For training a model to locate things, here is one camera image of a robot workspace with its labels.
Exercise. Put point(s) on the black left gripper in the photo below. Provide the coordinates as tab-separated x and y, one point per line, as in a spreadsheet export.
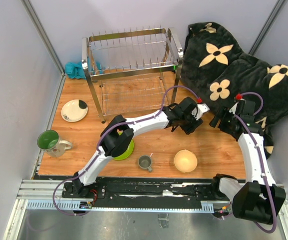
193	126

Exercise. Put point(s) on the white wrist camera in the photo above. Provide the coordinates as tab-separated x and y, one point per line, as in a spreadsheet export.
202	108
238	98

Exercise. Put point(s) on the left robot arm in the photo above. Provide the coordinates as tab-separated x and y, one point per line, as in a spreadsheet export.
117	136

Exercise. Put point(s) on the aluminium corner post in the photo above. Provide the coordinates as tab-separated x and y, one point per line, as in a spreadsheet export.
276	10
42	33

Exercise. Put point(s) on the cream bowl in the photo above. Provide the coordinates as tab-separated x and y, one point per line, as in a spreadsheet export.
185	161

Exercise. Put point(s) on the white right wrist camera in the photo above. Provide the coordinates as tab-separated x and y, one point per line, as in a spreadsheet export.
238	98

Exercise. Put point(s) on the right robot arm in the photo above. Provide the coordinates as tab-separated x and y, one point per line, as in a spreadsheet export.
260	199

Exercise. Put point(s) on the lime green plate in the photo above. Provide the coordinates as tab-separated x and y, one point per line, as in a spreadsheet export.
127	153

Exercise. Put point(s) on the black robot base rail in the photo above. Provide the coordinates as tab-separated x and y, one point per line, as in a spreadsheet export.
143	193

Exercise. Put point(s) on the white plate with black flowers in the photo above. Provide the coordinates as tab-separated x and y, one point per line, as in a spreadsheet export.
74	110

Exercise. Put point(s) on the steel wire dish rack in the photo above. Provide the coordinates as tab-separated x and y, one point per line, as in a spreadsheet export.
129	71

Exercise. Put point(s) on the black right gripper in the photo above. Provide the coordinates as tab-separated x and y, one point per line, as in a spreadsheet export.
223	113

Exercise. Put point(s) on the teal cloth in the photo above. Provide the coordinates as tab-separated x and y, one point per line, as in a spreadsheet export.
75	70

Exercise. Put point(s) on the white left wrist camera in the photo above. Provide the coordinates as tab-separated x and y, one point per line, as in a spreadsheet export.
202	108

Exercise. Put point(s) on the aluminium corner post right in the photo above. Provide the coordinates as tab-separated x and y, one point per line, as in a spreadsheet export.
276	10

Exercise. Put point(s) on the black flower blanket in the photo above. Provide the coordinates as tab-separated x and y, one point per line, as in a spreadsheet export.
217	69

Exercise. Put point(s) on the small grey cup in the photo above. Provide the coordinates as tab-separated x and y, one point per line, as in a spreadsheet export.
145	163

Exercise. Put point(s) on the green-lined floral mug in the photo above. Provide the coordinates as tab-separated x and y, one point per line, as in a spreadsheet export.
51	143

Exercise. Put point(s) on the aluminium corner post left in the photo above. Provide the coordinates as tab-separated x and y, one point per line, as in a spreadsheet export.
42	33

